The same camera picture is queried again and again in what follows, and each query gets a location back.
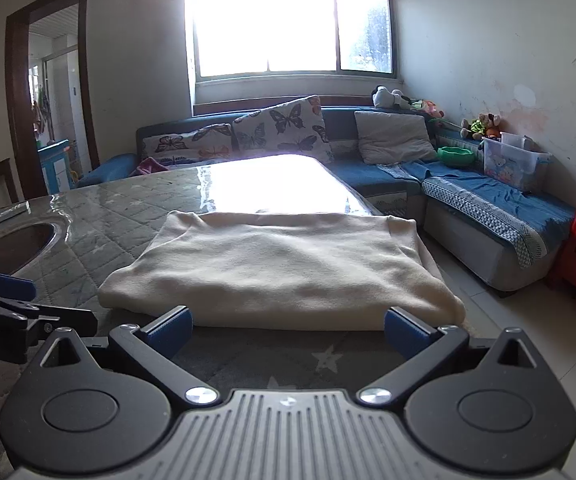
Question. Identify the flat butterfly print cushion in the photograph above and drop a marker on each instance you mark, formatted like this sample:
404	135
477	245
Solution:
193	142

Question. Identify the black white plush panda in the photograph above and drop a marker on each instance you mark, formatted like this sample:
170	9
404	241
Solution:
385	96

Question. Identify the dark blue sofa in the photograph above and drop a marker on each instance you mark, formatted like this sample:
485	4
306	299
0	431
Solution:
343	125

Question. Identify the round black induction cooktop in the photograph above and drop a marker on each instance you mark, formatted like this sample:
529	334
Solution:
18	247

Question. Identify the dark wooden door frame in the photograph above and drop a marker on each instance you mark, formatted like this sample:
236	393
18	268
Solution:
15	110

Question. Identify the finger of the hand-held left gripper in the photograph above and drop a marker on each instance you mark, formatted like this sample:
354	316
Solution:
68	325
3	286

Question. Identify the upright butterfly print cushion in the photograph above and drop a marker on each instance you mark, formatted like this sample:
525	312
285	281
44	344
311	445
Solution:
283	125

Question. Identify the pink cloth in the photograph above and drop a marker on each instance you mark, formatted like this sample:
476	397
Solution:
150	166

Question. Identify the small blue white cabinet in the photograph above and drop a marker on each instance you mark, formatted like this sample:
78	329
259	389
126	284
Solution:
55	165

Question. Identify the blue sofa cover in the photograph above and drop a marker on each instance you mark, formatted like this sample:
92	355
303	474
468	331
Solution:
493	200

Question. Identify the grey pillow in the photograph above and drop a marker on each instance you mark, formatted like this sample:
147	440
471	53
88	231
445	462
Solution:
393	135

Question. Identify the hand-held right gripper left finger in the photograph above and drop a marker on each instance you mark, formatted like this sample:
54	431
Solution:
170	331

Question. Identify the green plush toy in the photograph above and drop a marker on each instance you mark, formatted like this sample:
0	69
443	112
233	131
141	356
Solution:
475	129

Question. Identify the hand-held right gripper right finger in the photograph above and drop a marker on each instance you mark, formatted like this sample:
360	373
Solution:
408	332

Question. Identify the cream garment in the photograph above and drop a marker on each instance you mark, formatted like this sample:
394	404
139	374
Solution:
278	270

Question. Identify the small white container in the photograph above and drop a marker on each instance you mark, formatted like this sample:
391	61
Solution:
515	140

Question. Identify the clear plastic storage box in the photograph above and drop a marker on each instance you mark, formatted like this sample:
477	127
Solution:
513	170

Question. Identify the window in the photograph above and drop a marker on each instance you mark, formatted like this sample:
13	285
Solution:
268	20

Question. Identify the colourful plush toy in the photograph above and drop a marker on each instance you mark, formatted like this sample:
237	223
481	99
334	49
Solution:
428	109

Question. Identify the brown plush bear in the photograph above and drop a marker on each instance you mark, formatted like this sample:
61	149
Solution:
492	124

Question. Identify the green bowl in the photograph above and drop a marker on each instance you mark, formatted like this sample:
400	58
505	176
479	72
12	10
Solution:
455	156

